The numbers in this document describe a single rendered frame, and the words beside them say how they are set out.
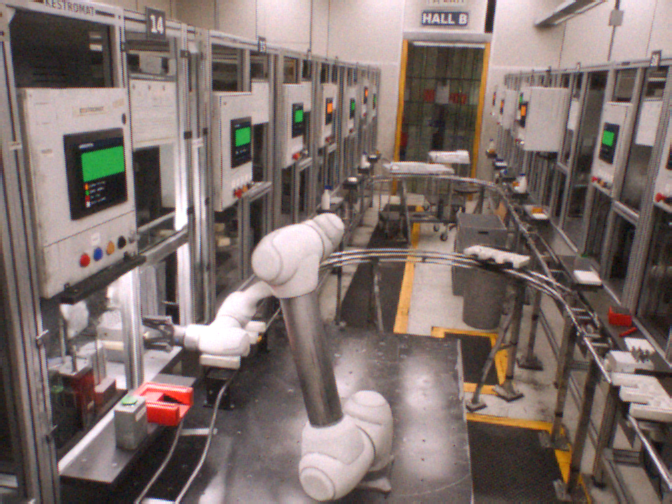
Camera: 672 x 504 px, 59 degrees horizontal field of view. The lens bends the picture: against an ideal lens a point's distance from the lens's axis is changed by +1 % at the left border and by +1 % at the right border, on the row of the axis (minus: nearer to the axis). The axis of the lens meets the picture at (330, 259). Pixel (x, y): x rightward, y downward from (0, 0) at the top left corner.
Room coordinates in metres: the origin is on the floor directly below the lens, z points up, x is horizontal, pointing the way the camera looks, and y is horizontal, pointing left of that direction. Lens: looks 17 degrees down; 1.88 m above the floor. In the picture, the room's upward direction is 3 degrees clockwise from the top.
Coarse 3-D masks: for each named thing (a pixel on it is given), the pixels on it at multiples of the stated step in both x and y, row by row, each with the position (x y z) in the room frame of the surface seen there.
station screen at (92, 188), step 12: (84, 144) 1.41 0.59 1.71; (96, 144) 1.46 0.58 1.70; (108, 144) 1.51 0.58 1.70; (120, 144) 1.57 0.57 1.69; (84, 180) 1.39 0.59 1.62; (96, 180) 1.44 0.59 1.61; (108, 180) 1.50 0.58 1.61; (120, 180) 1.56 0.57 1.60; (84, 192) 1.39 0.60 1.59; (96, 192) 1.44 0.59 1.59; (108, 192) 1.49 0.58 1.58; (120, 192) 1.55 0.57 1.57; (84, 204) 1.39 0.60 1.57; (96, 204) 1.44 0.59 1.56
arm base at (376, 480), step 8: (392, 456) 1.68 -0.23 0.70; (392, 464) 1.65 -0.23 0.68; (368, 472) 1.53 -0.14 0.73; (376, 472) 1.54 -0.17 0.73; (384, 472) 1.56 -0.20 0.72; (368, 480) 1.53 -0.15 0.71; (376, 480) 1.54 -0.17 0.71; (384, 480) 1.54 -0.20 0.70; (360, 488) 1.53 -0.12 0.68; (368, 488) 1.52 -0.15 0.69; (376, 488) 1.52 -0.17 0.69; (384, 488) 1.51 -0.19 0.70
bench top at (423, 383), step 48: (288, 336) 2.61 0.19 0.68; (336, 336) 2.64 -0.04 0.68; (384, 336) 2.66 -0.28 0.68; (432, 336) 2.69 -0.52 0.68; (240, 384) 2.13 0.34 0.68; (288, 384) 2.15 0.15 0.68; (384, 384) 2.18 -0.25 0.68; (432, 384) 2.20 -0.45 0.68; (240, 432) 1.80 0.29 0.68; (288, 432) 1.81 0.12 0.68; (432, 432) 1.85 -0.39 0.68; (144, 480) 1.52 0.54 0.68; (240, 480) 1.54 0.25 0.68; (288, 480) 1.55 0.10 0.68; (432, 480) 1.58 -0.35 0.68
